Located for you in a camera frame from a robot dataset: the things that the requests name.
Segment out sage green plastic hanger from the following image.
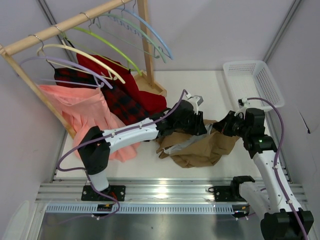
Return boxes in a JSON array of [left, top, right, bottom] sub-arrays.
[[80, 12, 168, 63]]

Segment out white slotted cable duct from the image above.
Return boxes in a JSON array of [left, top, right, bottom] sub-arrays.
[[45, 203, 250, 215]]

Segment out cream plastic hanger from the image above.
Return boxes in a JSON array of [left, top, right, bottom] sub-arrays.
[[36, 34, 126, 85]]

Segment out red black plaid skirt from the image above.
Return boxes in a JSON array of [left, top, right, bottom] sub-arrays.
[[56, 83, 150, 125]]

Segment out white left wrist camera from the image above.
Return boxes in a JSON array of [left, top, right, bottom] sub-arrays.
[[186, 93, 204, 114]]

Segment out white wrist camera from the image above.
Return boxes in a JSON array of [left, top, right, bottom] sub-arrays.
[[186, 93, 204, 114], [235, 97, 251, 117]]

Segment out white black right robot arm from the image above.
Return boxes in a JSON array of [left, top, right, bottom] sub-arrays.
[[213, 108, 314, 240]]

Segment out pink skirt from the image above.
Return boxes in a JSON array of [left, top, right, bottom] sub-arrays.
[[38, 85, 125, 147]]

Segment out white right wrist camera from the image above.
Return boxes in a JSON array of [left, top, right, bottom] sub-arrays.
[[235, 97, 251, 117]]

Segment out lime green plastic hanger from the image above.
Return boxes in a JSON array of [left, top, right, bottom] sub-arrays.
[[51, 24, 143, 76]]

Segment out light blue plastic hanger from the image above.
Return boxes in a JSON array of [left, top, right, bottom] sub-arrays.
[[120, 0, 174, 60]]

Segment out wooden clothes rack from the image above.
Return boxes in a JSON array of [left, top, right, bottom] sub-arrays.
[[0, 0, 168, 138]]

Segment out aluminium mounting rail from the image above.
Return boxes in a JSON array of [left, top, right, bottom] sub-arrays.
[[34, 177, 303, 205]]

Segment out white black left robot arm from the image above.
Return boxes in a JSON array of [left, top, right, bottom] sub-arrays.
[[77, 95, 207, 194]]

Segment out white plastic basket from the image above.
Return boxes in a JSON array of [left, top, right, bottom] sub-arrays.
[[223, 60, 285, 110]]

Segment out tan brown skirt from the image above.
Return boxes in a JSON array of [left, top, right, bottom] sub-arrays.
[[155, 119, 239, 168]]

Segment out lilac plastic hanger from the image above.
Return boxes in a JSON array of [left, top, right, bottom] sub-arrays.
[[19, 56, 113, 89]]

